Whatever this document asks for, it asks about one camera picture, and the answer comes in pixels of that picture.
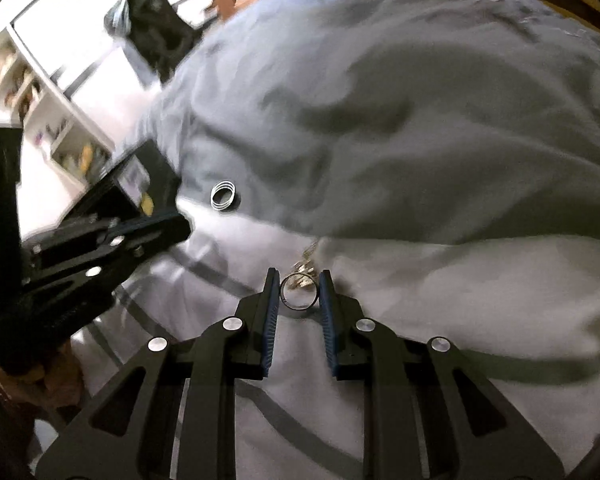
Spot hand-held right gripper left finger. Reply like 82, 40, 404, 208
35, 267, 281, 480

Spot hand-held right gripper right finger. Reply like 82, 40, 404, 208
319, 269, 566, 480

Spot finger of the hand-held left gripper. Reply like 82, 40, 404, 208
19, 254, 148, 313
27, 211, 192, 273

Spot silver ring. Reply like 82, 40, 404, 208
279, 273, 317, 311

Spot black jewelry box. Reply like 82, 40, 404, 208
62, 138, 182, 241

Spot small silver jewelry piece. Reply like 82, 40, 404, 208
291, 239, 322, 291

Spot person's left hand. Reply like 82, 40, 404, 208
0, 337, 85, 413

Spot white bookshelf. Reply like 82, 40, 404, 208
0, 27, 117, 182

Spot grey white striped duvet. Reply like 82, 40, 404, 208
70, 0, 600, 480

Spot white sliding wardrobe doors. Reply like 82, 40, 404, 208
9, 0, 222, 152

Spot black office chair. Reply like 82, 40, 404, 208
122, 0, 202, 84

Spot light blue garment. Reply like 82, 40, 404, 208
103, 0, 132, 37

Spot small metal ring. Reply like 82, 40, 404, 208
209, 180, 239, 210

